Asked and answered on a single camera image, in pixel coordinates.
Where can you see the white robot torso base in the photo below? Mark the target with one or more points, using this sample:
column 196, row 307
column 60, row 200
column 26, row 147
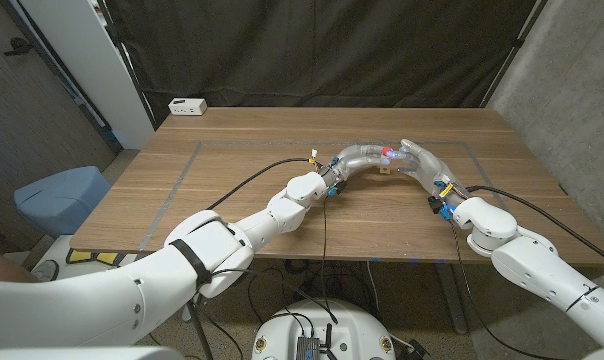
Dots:
column 352, row 325

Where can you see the yellow black hazard strip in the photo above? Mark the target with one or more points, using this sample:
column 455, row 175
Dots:
column 94, row 257

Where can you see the white table leg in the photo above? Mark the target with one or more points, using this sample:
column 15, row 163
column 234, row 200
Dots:
column 449, row 300

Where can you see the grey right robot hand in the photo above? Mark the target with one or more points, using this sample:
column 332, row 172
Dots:
column 429, row 167

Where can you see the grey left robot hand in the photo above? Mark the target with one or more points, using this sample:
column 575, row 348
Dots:
column 354, row 157

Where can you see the grey electronics module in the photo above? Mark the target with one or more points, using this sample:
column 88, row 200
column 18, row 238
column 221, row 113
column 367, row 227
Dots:
column 308, row 348

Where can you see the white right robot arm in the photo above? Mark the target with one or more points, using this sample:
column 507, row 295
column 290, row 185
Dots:
column 532, row 270

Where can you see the black backdrop stand pole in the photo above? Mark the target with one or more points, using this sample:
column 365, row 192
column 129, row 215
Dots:
column 518, row 42
column 130, row 67

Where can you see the black backdrop cloth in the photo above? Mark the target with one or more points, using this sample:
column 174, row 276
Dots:
column 307, row 50

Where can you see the wooden table panel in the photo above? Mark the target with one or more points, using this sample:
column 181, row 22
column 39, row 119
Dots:
column 184, row 175

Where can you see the white power strip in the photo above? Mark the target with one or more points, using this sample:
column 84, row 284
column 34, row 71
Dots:
column 187, row 106

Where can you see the blue padded bin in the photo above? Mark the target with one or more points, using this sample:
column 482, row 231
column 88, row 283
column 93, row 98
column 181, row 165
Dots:
column 62, row 200

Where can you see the red headed screw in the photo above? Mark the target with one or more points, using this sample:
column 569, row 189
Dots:
column 385, row 150

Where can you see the small red-capped bottle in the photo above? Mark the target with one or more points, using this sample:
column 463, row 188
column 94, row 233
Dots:
column 385, row 169

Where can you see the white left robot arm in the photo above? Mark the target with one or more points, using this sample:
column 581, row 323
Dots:
column 182, row 270

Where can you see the white sneaker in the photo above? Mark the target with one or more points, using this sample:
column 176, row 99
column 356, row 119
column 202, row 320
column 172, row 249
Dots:
column 46, row 270

